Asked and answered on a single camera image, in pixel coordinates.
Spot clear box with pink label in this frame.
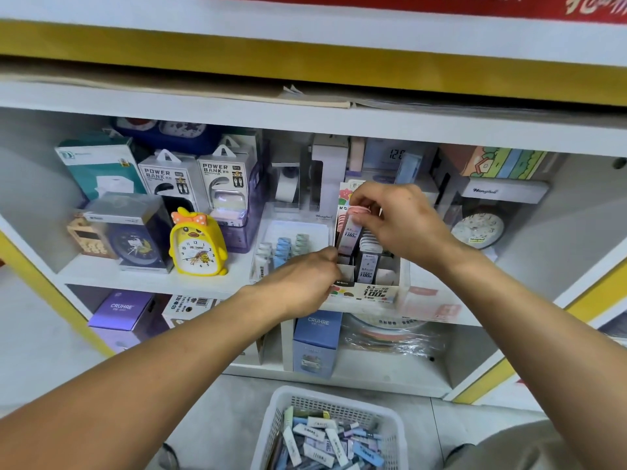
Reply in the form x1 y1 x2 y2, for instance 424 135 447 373
396 260 485 324

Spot white power bank box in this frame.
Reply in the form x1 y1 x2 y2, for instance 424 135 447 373
198 144 259 227
138 149 210 217

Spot white barcode box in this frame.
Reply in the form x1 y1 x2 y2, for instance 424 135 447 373
161 294 217 329

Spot teal and white product box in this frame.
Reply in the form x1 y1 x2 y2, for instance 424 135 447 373
55 134 149 202

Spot white plastic basket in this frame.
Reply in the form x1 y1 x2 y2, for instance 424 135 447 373
249 385 410 470

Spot person's left hand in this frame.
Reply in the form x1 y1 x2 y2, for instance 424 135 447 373
243 247 344 322

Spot blue product box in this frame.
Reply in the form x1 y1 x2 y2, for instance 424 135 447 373
292 310 344 380

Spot tall white product box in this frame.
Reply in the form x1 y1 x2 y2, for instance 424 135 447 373
308 136 350 222

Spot colourful cartoon print box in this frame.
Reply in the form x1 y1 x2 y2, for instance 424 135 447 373
440 145 548 181

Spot person's right hand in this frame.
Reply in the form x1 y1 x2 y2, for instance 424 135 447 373
350 182 459 273

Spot person's left forearm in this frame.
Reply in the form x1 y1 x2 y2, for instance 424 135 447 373
0 288 281 470

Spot flat cardboard sheets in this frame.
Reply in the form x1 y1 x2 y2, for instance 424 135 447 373
0 61 627 115

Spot dark blue alarm clock box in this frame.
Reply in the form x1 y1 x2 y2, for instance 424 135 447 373
114 117 222 156

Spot purple product box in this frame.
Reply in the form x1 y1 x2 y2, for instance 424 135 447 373
88 290 156 333

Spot white pencil lead display box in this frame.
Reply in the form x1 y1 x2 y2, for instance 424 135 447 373
327 180 411 305

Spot plastic wrapped tape rolls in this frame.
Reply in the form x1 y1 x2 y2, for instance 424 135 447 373
342 312 447 359

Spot white shelf unit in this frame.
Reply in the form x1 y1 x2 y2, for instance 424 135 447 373
0 80 627 406

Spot red banner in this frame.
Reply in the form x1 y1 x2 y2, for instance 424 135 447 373
167 0 627 25

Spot person's grey trouser leg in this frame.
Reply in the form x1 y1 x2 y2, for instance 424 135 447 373
442 420 585 470

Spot brown wooden desk calendar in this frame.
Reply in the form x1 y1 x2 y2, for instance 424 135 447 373
66 210 118 260

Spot pile of pencil lead cases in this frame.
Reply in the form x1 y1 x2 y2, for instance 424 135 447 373
265 406 388 470

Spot clear tray of correction tapes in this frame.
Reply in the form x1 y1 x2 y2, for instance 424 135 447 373
249 204 335 285

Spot boxed white round alarm clock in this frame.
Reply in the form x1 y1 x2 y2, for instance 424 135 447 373
440 177 550 263

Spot person's dark shoe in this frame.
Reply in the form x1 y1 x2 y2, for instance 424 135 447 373
158 443 181 470

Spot boxed dark blue alarm clock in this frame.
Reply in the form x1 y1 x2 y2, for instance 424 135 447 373
82 193 175 274

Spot pale blue digital clock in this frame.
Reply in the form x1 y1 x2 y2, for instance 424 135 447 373
362 138 424 185

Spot purple translucent storage bin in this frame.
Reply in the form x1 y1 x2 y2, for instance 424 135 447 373
216 173 268 254

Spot pink capped pencil lead case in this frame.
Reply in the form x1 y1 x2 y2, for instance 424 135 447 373
337 205 369 256

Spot person's right forearm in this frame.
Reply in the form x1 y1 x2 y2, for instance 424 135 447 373
426 239 627 470

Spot row of pencil lead cases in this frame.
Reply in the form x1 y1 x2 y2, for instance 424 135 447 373
338 229 400 285

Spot yellow duck alarm clock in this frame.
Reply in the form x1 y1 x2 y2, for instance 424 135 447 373
169 207 229 277

